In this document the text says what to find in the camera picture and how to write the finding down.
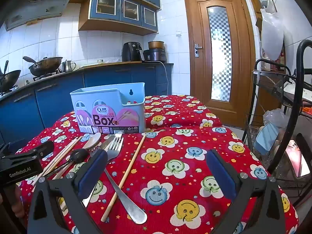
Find brown pot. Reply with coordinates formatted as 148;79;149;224
148;41;165;50

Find clear plastic bag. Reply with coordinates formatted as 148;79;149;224
263;108;289;129

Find red smiley flower tablecloth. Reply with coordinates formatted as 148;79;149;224
15;95;299;234

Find red glossy object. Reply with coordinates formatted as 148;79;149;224
284;139;311;178

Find grey range hood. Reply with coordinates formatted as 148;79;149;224
4;0;80;31

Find beige spoon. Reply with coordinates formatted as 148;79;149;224
82;133;102;152

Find blue base cabinets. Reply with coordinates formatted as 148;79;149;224
0;62;174;147

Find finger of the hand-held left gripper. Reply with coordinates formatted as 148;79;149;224
15;141;55;160

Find white power cable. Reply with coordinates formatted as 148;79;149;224
158;61;171;95

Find wooden chopstick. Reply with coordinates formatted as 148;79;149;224
32;136;80;188
101;135;146;223
39;136;83;179

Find person's left hand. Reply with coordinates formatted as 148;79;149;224
11;184;25;216

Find beige fork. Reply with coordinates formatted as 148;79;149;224
82;136;124;207

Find dark wok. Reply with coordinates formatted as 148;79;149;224
0;70;22;92
29;57;63;76

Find black air fryer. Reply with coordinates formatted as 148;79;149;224
122;41;145;62

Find glass door wall cabinet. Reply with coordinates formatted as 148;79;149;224
78;0;159;36

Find black metal rack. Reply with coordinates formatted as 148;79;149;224
244;39;312;207

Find white utensil handle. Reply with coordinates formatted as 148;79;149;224
104;169;148;225

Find light blue utensil box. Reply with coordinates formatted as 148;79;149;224
70;82;147;134

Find wooden side cabinet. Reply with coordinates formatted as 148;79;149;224
252;69;293;127

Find gas stove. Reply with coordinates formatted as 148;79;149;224
33;71;60;81

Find black rice cooker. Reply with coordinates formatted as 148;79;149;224
143;49;167;62

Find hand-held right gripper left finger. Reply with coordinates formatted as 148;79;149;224
27;149;109;234

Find wooden door with glass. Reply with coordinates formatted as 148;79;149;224
183;0;256;129

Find steel kettle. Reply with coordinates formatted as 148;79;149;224
61;60;77;73

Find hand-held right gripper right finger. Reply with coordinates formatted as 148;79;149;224
206;149;287;234

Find black spoon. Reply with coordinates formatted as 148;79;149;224
44;148;90;178

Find white plastic bag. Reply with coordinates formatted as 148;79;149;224
260;8;285;60

